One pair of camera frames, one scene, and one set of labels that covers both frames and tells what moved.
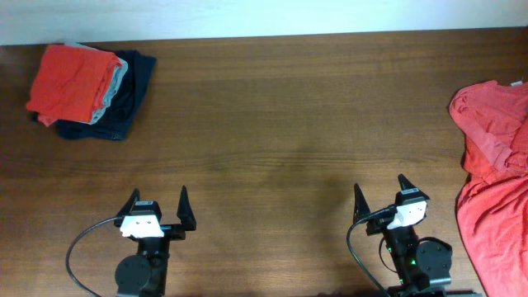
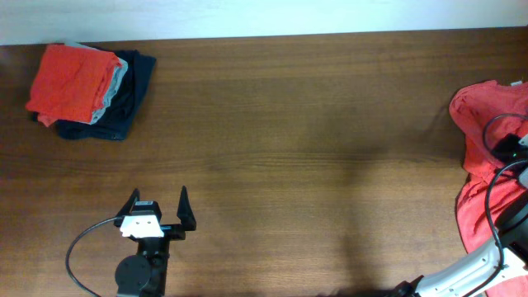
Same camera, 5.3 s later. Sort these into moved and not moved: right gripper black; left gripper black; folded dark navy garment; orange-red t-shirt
Moved: right gripper black
Not moved: orange-red t-shirt; left gripper black; folded dark navy garment
